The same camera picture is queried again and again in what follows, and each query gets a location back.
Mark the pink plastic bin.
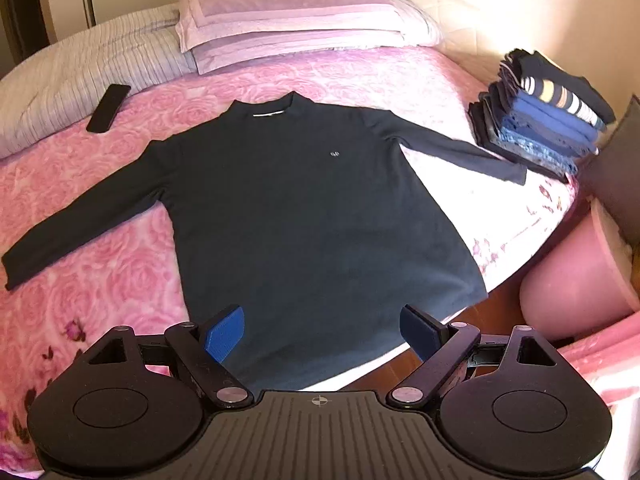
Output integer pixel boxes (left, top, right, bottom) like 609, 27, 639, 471
520, 199, 640, 347

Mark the dark long-sleeved sweater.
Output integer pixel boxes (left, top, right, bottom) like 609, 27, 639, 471
1, 91, 529, 394

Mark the white striped pillow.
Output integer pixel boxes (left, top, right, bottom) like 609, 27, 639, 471
381, 0, 446, 49

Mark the black phone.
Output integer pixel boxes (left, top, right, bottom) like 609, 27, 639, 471
86, 84, 132, 134

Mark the pink floral blanket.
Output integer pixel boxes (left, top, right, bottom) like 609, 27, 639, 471
0, 46, 640, 479

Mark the grey striped quilt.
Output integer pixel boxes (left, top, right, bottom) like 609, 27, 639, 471
0, 2, 199, 159

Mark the pink pillow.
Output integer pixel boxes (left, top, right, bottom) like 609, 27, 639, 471
192, 30, 418, 75
169, 0, 409, 54

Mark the stack of folded clothes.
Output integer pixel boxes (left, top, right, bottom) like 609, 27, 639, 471
468, 49, 617, 184

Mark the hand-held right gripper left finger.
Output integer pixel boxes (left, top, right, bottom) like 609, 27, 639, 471
80, 304, 256, 409

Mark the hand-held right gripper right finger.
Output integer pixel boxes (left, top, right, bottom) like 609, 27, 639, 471
387, 304, 563, 409

